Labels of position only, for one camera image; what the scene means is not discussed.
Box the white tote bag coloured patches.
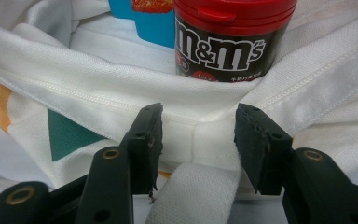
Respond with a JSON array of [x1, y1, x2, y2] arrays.
[[0, 0, 358, 224]]

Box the blue snack bag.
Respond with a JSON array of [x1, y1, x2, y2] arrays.
[[107, 0, 177, 49]]

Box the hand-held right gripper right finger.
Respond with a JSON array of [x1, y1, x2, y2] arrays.
[[233, 103, 295, 196]]

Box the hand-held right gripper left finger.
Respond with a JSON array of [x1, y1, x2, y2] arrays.
[[119, 102, 164, 199]]

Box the candy jar red lid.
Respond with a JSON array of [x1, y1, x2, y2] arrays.
[[172, 0, 298, 84]]

